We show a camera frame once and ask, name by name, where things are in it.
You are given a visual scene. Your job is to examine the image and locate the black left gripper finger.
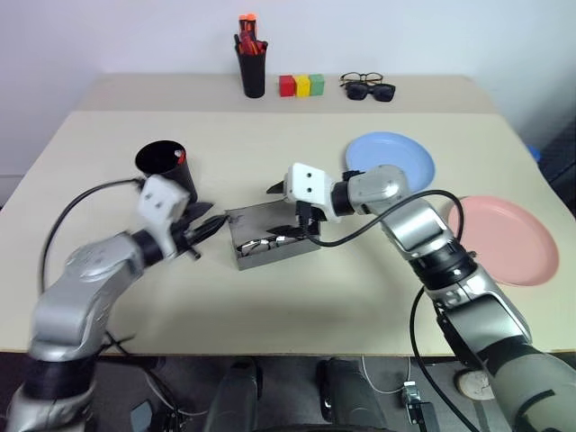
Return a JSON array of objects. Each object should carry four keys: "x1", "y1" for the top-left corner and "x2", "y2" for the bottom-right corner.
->
[
  {"x1": 194, "y1": 214, "x2": 230, "y2": 243},
  {"x1": 184, "y1": 202, "x2": 215, "y2": 221}
]

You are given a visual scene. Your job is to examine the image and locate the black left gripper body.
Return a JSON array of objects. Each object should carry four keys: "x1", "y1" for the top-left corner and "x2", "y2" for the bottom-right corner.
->
[{"x1": 172, "y1": 215, "x2": 204, "y2": 254}]

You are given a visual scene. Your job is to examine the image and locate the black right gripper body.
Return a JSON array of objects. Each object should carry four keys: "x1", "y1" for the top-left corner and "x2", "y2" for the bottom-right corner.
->
[{"x1": 294, "y1": 200, "x2": 329, "y2": 239}]

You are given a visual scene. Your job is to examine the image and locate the wide black cup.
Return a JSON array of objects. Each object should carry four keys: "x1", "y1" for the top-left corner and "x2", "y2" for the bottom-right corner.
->
[{"x1": 134, "y1": 139, "x2": 200, "y2": 204}]

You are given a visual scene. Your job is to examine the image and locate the tall black pen cup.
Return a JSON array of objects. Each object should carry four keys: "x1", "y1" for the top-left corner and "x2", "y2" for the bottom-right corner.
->
[{"x1": 233, "y1": 39, "x2": 270, "y2": 99}]

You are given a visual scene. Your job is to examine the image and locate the grey metal tray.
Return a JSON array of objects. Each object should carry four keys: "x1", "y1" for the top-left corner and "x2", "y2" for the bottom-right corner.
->
[{"x1": 224, "y1": 199, "x2": 323, "y2": 272}]

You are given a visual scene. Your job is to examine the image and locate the blue plate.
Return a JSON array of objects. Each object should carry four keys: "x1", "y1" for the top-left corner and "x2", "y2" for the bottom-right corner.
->
[{"x1": 345, "y1": 130, "x2": 437, "y2": 192}]

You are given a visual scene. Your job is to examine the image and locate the black sunglasses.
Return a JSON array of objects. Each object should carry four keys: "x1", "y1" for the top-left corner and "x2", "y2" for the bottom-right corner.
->
[{"x1": 344, "y1": 82, "x2": 398, "y2": 103}]

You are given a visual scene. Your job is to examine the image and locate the orange capped marker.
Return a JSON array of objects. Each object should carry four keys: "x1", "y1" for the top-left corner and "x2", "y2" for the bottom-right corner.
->
[{"x1": 238, "y1": 13, "x2": 258, "y2": 45}]

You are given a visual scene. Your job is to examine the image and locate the dark rounded shape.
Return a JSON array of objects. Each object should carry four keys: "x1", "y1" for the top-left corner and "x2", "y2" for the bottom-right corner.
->
[
  {"x1": 316, "y1": 356, "x2": 389, "y2": 432},
  {"x1": 207, "y1": 356, "x2": 265, "y2": 432}
]

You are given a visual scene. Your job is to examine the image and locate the pink plate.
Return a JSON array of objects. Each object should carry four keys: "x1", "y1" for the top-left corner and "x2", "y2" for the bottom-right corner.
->
[{"x1": 446, "y1": 194, "x2": 561, "y2": 290}]

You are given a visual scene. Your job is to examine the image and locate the small grey connector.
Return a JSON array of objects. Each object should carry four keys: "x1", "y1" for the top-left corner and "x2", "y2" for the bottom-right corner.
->
[{"x1": 400, "y1": 380, "x2": 423, "y2": 407}]

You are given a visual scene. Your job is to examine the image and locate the black box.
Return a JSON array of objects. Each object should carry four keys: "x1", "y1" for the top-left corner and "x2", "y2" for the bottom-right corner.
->
[{"x1": 406, "y1": 401, "x2": 441, "y2": 432}]

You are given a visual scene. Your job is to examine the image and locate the white round disc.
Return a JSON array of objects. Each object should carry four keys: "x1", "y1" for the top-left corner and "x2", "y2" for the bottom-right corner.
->
[{"x1": 454, "y1": 368, "x2": 495, "y2": 401}]

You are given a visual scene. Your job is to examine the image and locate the black chair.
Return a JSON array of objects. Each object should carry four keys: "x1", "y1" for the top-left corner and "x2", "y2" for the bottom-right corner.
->
[{"x1": 536, "y1": 129, "x2": 576, "y2": 186}]

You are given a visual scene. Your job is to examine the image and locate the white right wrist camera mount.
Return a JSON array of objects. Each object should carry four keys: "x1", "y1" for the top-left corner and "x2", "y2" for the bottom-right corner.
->
[{"x1": 284, "y1": 162, "x2": 335, "y2": 222}]

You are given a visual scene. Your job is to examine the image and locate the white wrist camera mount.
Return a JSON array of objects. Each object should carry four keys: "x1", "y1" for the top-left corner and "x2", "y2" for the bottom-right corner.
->
[
  {"x1": 136, "y1": 175, "x2": 192, "y2": 261},
  {"x1": 284, "y1": 162, "x2": 335, "y2": 222}
]

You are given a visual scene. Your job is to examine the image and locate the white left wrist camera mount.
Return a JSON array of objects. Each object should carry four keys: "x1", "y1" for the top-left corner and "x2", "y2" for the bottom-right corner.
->
[{"x1": 136, "y1": 175, "x2": 192, "y2": 261}]

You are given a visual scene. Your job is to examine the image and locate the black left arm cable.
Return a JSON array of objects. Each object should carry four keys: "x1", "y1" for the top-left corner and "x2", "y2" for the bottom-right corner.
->
[{"x1": 40, "y1": 178, "x2": 146, "y2": 293}]

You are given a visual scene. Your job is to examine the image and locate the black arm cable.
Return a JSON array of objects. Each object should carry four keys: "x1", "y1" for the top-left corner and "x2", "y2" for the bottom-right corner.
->
[
  {"x1": 307, "y1": 188, "x2": 481, "y2": 432},
  {"x1": 40, "y1": 178, "x2": 146, "y2": 293}
]

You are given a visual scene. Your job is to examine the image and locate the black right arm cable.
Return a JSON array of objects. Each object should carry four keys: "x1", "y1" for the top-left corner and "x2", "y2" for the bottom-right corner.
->
[{"x1": 307, "y1": 188, "x2": 481, "y2": 432}]

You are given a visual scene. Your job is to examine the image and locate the black frame clear glasses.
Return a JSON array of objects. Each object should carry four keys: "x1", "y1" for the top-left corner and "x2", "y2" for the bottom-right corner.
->
[{"x1": 338, "y1": 71, "x2": 384, "y2": 87}]

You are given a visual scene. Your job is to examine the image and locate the thin white cable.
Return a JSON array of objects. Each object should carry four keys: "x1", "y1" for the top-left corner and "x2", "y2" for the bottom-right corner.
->
[{"x1": 361, "y1": 355, "x2": 414, "y2": 393}]

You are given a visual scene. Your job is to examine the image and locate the black floor cables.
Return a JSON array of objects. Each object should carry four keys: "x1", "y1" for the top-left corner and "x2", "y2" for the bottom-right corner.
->
[{"x1": 101, "y1": 330, "x2": 199, "y2": 432}]

